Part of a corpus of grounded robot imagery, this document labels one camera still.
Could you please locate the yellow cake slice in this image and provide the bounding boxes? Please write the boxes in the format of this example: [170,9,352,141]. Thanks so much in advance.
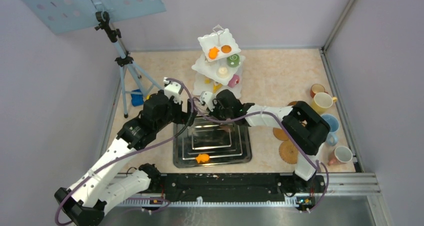
[212,82,223,93]

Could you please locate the pink cake slice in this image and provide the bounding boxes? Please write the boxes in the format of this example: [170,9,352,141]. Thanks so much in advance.
[227,74,240,88]

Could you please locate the white round bun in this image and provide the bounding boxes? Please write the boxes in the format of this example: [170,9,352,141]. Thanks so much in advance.
[216,67,229,78]

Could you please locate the green roll cake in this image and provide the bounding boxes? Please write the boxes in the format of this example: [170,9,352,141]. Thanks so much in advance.
[226,54,240,68]

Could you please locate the orange round cookie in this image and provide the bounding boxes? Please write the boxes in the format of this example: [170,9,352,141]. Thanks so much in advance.
[220,45,232,54]

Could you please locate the metal tongs with pink tips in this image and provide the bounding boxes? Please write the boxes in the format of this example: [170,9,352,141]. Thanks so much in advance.
[219,123,235,133]

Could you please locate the orange fish cake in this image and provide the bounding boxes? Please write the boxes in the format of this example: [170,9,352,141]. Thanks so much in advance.
[194,153,210,164]
[208,47,220,60]

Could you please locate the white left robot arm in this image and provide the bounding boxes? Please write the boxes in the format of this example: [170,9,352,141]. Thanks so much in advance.
[54,89,197,225]

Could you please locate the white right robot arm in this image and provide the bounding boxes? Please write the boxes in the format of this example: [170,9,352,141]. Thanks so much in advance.
[200,90,330,192]

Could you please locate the blue toy block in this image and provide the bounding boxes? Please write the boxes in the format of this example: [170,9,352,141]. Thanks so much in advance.
[130,89,144,107]

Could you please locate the white three-tier dessert stand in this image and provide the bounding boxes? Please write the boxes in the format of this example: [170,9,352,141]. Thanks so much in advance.
[191,25,246,99]

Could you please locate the stainless steel tray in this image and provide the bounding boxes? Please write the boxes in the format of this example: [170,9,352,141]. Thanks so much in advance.
[173,116,252,168]

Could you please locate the brown coaster middle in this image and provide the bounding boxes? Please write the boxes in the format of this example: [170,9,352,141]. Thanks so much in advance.
[272,128,289,141]

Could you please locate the woven coaster front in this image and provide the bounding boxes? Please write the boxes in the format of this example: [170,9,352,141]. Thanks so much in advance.
[279,140,299,164]

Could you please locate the brown mug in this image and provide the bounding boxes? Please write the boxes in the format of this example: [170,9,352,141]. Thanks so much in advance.
[309,84,329,98]

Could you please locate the yellow mug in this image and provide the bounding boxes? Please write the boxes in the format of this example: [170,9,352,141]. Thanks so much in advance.
[310,92,338,115]

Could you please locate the blue mug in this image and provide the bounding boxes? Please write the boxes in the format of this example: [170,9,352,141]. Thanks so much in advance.
[321,114,340,146]

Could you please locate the light blue music stand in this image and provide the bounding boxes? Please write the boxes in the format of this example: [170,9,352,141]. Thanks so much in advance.
[7,0,168,119]

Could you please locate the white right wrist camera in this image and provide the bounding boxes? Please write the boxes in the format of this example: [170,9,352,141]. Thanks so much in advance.
[199,91,215,112]

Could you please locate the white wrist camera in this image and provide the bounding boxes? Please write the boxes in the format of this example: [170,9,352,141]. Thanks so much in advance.
[199,91,215,112]
[163,77,183,105]

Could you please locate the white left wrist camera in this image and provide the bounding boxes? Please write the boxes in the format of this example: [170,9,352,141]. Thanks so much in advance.
[163,77,183,105]

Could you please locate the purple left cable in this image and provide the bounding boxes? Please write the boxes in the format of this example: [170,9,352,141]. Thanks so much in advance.
[54,78,197,226]

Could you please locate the purple cable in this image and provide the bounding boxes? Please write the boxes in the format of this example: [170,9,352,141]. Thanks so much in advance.
[192,96,330,214]
[54,78,197,226]

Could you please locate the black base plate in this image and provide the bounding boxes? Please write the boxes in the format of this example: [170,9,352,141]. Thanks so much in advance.
[141,173,325,203]

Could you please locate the white cable duct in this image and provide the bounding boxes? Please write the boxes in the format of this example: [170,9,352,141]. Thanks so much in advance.
[118,196,298,208]

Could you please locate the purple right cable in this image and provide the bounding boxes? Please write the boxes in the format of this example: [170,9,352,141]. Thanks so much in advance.
[192,96,330,214]

